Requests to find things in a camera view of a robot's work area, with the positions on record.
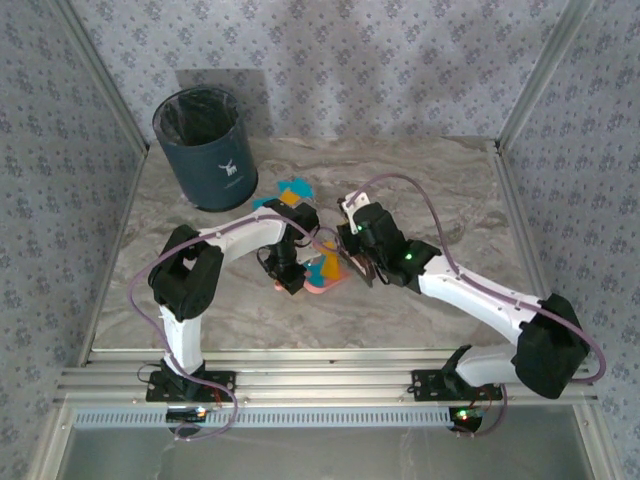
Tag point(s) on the aluminium frame post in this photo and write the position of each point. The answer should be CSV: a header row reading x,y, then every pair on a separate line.
x,y
543,75
105,75

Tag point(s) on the dark blue waste bin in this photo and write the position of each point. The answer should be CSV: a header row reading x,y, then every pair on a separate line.
x,y
215,165

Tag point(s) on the black pink hand brush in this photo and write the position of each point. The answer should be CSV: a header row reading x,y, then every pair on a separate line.
x,y
365,272

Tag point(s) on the clear plastic bin liner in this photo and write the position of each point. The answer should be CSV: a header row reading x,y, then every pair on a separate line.
x,y
200,115

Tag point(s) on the pink plastic dustpan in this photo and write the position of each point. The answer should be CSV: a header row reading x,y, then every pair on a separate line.
x,y
320,287

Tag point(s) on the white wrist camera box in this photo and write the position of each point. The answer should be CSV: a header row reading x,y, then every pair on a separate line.
x,y
310,255
355,202

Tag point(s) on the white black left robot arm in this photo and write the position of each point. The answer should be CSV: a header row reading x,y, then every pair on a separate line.
x,y
240,235

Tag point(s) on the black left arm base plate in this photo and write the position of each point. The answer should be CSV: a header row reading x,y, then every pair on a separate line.
x,y
225,381

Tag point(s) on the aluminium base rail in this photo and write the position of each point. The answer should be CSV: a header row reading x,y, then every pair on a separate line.
x,y
325,385

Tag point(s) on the left controller board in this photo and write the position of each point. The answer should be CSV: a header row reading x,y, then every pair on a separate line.
x,y
187,414

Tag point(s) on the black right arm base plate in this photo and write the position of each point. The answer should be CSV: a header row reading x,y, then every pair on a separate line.
x,y
425,386

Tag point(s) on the aluminium table side rail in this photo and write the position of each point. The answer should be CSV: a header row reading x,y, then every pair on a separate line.
x,y
516,200
131,200

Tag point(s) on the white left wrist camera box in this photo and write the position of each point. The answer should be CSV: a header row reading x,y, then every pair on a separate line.
x,y
310,255

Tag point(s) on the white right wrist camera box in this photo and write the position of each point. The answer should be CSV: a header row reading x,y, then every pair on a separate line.
x,y
355,202

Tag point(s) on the right controller board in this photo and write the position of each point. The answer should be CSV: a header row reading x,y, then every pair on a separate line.
x,y
465,416

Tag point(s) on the aluminium frame leg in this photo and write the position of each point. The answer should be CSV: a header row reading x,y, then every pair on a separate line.
x,y
50,440
602,450

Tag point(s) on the controller board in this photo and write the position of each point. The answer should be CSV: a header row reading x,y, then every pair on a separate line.
x,y
465,416
187,414

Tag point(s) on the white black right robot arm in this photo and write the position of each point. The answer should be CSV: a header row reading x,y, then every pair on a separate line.
x,y
470,292

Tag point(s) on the blue paper scrap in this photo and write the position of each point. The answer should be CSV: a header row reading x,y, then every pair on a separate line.
x,y
302,187
260,202
315,272

